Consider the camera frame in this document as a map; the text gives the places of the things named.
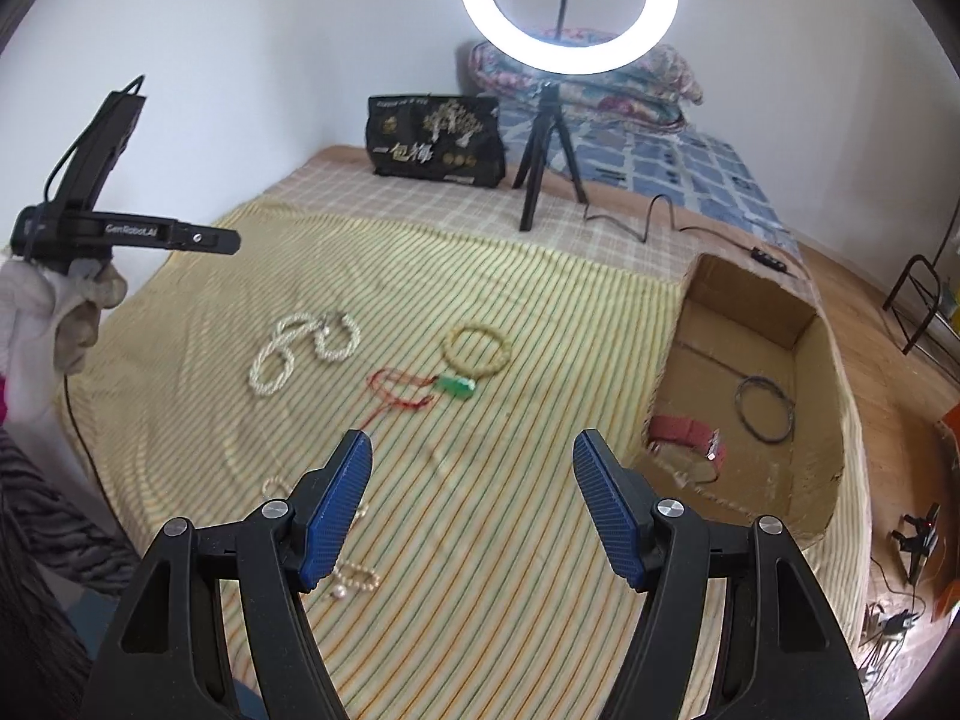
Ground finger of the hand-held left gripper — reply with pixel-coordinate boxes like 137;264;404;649
178;223;242;257

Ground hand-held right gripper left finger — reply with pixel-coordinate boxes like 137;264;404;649
90;429;376;720

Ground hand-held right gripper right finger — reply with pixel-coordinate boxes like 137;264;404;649
571;429;871;720

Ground small pearl bracelet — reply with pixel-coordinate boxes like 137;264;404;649
330;566;382;605

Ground pale bead bracelet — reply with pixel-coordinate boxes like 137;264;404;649
261;476;370;522

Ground long pearl necklace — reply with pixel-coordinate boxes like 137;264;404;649
249;311;361;395

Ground red cord green pendant necklace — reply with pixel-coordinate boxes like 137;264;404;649
367;367;477;428

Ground yellow bead bracelet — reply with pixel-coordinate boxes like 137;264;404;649
442;326;511;376

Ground cardboard box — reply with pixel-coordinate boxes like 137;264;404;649
643;253;845;541

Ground person's left forearm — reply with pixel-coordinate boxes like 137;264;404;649
0;382;143;608

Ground person's left hand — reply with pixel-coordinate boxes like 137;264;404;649
0;255;130;395

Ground brown checked blanket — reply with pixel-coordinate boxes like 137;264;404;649
210;144;758;293

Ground yellow striped blanket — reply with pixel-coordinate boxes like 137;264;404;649
60;206;875;720

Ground dark thin bangle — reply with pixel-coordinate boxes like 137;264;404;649
736;376;796;445

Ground black snack bag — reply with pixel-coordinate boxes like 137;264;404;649
366;94;507;188

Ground white power strip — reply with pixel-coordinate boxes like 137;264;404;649
870;607;920;642

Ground black gripper on floor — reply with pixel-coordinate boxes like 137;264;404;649
889;502;942;586

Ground black tripod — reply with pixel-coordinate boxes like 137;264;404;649
512;81;590;233

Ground blue patterned bedsheet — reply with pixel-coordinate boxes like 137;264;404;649
495;101;800;248

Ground orange cloth covered table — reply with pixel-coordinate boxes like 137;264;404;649
932;401;960;466

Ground black metal clothes rack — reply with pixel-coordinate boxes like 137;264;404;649
881;253;960;357

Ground folded floral quilt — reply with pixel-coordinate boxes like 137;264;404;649
459;26;706;128

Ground red bracelet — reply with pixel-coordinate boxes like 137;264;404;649
646;414;728;482

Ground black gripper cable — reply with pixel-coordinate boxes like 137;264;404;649
41;75;147;563

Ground black ring light cable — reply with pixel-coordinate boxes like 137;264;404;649
583;193;758;252

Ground tangled floor cables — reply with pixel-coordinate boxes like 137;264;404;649
859;600;927;691

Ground white ring light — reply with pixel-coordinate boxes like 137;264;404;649
457;0;680;77

